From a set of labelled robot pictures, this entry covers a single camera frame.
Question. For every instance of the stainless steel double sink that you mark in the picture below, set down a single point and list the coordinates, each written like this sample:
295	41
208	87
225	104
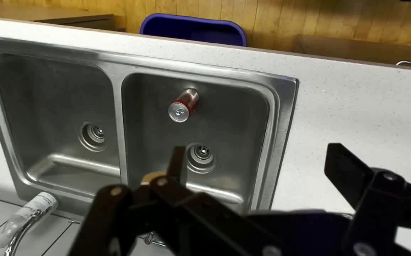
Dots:
74	121

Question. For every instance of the chrome sink faucet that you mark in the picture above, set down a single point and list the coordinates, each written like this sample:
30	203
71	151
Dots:
20	222

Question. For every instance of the red soda can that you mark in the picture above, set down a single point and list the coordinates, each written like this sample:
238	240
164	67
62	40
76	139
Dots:
181	108

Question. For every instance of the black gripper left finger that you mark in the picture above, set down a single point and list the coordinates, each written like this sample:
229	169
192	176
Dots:
190	223

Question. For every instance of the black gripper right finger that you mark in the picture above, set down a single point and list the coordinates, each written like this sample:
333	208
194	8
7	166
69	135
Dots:
380	198

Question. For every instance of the blue plastic chair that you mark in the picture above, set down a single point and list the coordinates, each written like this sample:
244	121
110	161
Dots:
197	28

